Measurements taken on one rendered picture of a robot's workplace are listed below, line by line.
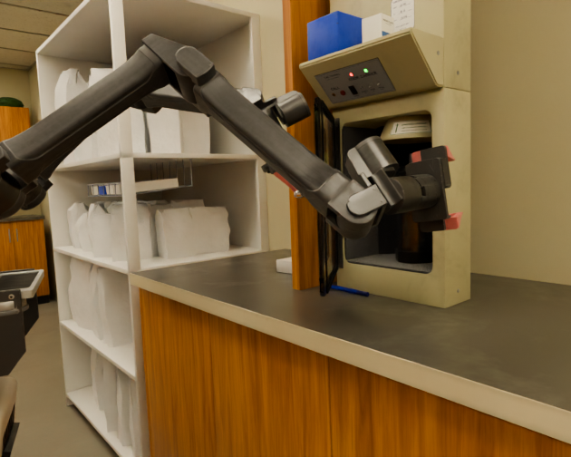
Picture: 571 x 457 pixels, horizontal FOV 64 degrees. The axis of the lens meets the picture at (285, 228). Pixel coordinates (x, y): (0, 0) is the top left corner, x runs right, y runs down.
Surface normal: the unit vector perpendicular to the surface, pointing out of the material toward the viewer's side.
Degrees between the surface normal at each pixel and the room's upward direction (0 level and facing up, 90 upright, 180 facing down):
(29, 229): 90
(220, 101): 68
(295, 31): 90
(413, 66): 135
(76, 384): 90
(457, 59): 90
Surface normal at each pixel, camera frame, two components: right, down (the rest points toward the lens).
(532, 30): -0.76, 0.09
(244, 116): -0.06, -0.34
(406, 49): -0.51, 0.76
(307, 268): 0.65, 0.05
